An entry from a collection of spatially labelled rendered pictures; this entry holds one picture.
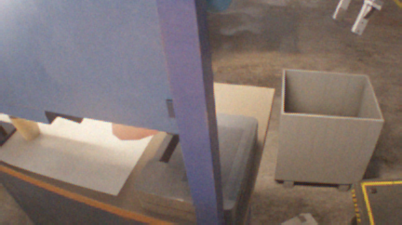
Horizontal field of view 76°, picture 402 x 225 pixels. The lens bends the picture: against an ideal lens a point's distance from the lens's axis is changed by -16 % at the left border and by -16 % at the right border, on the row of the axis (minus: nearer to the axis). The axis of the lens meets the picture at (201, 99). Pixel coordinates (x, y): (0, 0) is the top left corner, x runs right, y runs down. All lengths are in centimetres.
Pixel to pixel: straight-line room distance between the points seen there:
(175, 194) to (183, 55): 34
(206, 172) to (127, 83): 15
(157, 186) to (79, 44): 32
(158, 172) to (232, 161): 15
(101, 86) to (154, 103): 7
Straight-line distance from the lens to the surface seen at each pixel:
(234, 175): 59
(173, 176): 60
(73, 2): 35
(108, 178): 73
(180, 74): 30
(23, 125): 92
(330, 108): 196
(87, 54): 37
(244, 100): 87
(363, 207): 147
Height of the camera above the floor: 147
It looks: 36 degrees down
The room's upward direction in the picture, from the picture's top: 7 degrees counter-clockwise
